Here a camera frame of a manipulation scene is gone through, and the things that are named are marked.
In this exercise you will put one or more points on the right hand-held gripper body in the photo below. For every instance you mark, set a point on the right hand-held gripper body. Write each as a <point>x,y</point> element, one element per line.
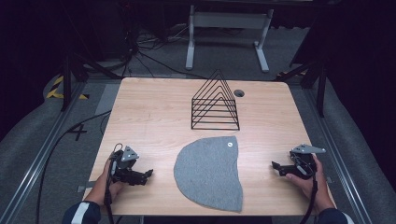
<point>303,165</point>

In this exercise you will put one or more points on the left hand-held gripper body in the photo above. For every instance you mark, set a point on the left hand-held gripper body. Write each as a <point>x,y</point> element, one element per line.
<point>124,165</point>

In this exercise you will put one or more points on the grey felt mat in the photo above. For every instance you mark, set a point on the grey felt mat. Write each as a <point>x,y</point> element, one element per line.
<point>208,174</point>

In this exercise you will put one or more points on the person's right hand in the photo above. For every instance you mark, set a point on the person's right hand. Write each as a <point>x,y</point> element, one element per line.
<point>308,186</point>

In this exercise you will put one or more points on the person's left hand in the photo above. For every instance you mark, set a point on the person's left hand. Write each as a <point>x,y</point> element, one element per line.
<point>113,189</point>

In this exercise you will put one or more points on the black tape floor mark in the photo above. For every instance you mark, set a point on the black tape floor mark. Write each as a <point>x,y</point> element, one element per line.
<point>78,130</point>

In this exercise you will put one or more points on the black metal stand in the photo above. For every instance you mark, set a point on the black metal stand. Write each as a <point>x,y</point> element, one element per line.
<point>320,87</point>
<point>66,84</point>

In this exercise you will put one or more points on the yellow and black floor tape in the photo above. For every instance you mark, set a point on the yellow and black floor tape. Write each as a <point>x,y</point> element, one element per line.
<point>53,92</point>

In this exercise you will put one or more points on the black curtain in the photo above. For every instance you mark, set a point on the black curtain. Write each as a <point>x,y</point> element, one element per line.
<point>361,62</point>

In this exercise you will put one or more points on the aluminium floor rail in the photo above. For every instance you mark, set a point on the aluminium floor rail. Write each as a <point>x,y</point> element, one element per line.
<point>40,155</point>
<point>339,155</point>

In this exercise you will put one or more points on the metal table bracket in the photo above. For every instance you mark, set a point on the metal table bracket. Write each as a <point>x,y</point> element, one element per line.
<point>84,188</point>

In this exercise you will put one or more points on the white desk frame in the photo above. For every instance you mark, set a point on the white desk frame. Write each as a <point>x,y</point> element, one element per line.
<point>229,19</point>

